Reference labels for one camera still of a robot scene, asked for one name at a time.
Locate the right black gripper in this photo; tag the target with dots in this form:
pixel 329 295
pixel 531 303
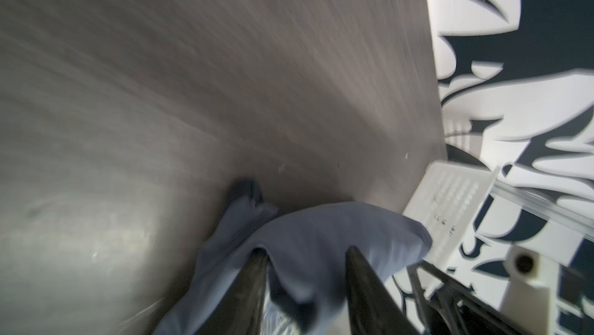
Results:
pixel 451 309

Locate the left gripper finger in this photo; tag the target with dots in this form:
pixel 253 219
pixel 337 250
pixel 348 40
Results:
pixel 240 310

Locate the blue-grey tank top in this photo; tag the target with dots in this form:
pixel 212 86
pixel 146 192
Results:
pixel 307 254

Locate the white plastic laundry basket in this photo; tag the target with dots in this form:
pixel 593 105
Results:
pixel 446 202

